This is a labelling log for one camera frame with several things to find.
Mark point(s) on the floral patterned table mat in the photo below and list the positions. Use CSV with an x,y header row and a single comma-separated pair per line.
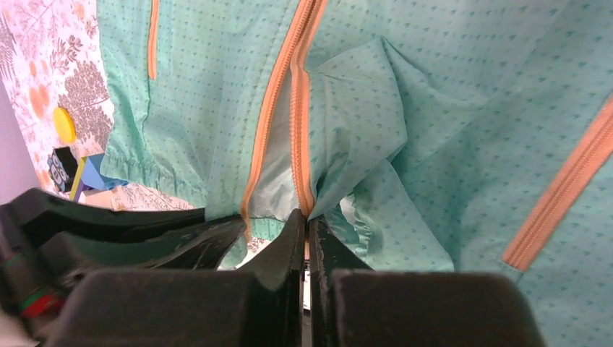
x,y
52,72

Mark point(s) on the yellow round disc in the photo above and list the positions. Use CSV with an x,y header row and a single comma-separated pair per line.
x,y
64,125

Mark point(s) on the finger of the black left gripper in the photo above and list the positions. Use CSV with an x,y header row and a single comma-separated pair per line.
x,y
203,246

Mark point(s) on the mint and orange zip jacket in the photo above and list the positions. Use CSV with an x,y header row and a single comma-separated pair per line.
x,y
432,135

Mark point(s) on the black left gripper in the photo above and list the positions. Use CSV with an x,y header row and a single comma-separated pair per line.
x,y
35,216

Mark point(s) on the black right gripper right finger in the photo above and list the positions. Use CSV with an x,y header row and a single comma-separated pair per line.
x,y
353,305

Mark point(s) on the blue and black small box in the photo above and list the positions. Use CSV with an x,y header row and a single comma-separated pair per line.
x,y
77,175

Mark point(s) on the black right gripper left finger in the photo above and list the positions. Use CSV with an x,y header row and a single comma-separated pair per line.
x,y
259,304

